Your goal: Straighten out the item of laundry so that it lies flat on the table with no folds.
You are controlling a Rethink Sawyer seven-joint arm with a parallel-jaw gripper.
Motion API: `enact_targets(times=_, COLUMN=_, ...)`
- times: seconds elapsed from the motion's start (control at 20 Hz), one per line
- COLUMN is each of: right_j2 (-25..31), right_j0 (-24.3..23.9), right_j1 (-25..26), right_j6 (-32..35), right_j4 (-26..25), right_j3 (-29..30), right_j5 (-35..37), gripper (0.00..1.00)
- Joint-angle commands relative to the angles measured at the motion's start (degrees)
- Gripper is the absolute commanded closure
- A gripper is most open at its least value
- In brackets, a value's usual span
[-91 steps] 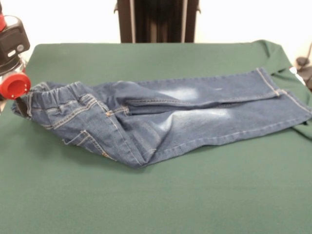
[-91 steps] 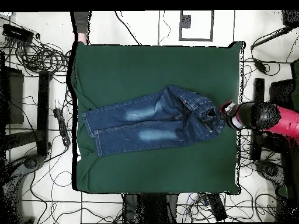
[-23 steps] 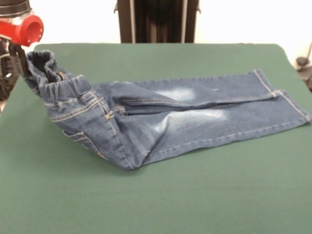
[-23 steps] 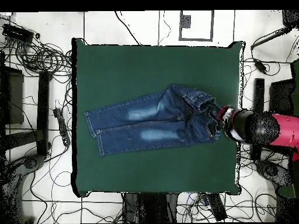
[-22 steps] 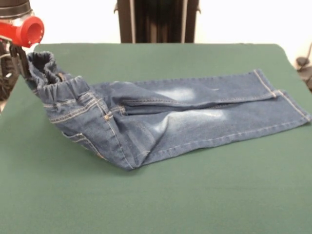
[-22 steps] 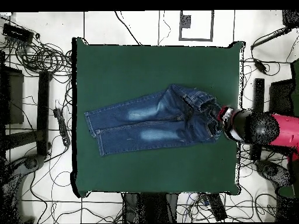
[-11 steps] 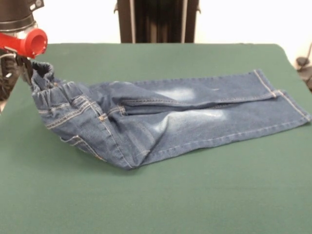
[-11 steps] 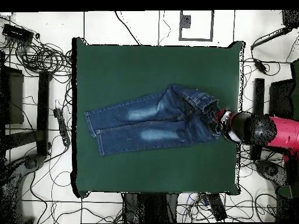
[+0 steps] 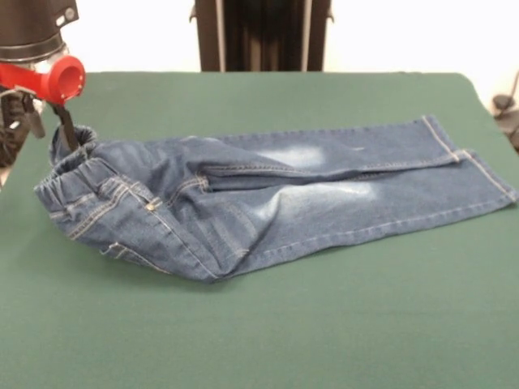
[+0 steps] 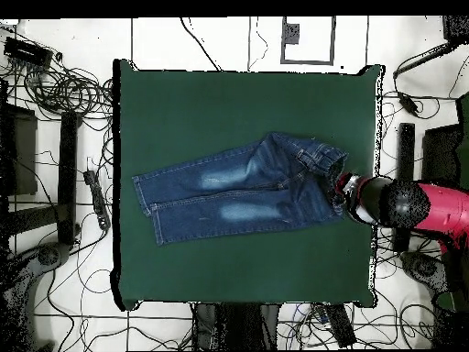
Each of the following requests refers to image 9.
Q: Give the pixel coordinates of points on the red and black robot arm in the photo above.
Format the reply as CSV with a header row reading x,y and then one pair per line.
x,y
32,24

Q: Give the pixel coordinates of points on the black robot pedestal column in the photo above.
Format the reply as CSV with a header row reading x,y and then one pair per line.
x,y
263,32

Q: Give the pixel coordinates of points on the black round stand base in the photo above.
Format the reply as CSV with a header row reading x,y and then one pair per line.
x,y
503,101

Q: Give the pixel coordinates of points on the dark green table cloth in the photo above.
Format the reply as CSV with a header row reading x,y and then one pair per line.
x,y
202,324

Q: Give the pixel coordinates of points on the blue denim jeans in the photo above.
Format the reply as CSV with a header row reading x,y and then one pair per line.
x,y
284,194

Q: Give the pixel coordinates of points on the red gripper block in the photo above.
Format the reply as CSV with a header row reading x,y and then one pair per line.
x,y
48,83

